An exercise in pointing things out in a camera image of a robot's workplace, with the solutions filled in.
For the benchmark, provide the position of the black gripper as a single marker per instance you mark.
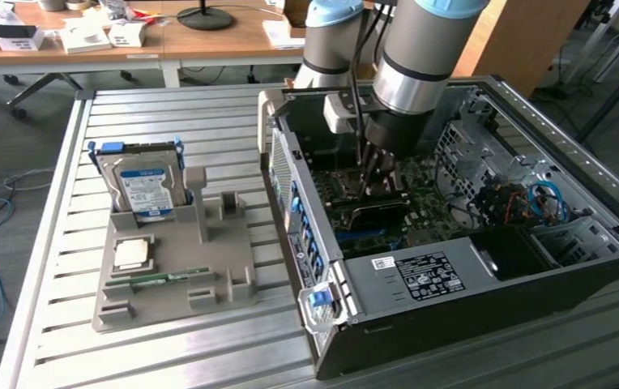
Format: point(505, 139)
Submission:
point(397, 131)

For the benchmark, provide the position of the NVIDIA graphics card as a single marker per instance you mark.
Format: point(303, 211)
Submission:
point(379, 215)

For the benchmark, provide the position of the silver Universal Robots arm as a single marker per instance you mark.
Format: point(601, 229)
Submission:
point(423, 48)

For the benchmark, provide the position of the metal CPU socket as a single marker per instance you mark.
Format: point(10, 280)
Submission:
point(345, 182)

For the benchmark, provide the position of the silver perforated drive cage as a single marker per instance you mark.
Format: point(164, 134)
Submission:
point(471, 162)

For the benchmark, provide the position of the green motherboard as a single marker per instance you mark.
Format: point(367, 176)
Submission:
point(429, 202)

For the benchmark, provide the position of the long PCIe expansion slot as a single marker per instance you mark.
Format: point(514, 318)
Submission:
point(363, 234)

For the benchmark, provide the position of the white paper stack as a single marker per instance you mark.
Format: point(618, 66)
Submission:
point(282, 36)

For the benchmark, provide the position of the wooden cabinet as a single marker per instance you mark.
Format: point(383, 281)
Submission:
point(531, 40)

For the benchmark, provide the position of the grey power supply unit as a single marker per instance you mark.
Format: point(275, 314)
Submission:
point(369, 283)

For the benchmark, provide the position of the wooden desk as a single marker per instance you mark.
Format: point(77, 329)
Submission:
point(208, 44)

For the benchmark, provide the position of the blue case latch tab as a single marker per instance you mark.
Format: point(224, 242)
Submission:
point(321, 297)

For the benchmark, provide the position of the silver disk bay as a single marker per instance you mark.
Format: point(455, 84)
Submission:
point(586, 239)

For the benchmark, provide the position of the black monitor stand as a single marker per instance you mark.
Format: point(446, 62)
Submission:
point(205, 20)

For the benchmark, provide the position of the grey side panel latch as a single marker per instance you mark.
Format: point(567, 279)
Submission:
point(315, 320)

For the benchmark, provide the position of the grey parts rack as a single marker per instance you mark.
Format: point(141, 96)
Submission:
point(180, 251)

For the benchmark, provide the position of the black open PC case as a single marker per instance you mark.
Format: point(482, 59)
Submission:
point(505, 316)

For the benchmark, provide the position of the small white labelled box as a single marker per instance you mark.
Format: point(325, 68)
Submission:
point(129, 38)

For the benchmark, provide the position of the green RAM stick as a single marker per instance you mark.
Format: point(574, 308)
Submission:
point(172, 276)

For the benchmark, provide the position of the silver CPU chip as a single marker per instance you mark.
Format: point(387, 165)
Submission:
point(130, 254)

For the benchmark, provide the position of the flat white cardboard box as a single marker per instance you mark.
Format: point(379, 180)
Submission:
point(85, 40)

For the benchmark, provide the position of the beige tape roll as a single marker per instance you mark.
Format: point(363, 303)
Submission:
point(78, 5)

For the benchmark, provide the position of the black wheeled chair base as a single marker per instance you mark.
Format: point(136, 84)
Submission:
point(34, 87)

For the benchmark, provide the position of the grey cup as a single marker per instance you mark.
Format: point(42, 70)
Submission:
point(53, 5)

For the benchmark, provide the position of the white box with black insert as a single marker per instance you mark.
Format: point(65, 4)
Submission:
point(21, 42)

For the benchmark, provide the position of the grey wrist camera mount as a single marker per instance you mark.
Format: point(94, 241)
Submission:
point(339, 113)

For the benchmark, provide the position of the hard disk with blue bracket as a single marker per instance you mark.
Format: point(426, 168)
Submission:
point(145, 186)

